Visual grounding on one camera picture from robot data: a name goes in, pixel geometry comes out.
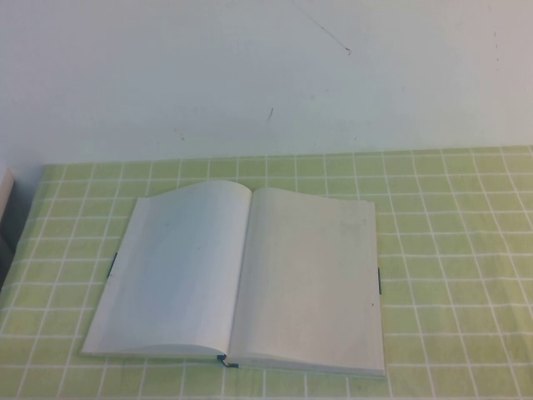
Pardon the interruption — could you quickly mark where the green checked tablecloth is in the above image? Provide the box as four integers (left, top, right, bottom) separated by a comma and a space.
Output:
0, 145, 533, 400

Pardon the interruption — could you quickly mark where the blue and cream hardcover book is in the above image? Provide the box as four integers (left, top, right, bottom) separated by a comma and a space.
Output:
80, 180, 388, 379

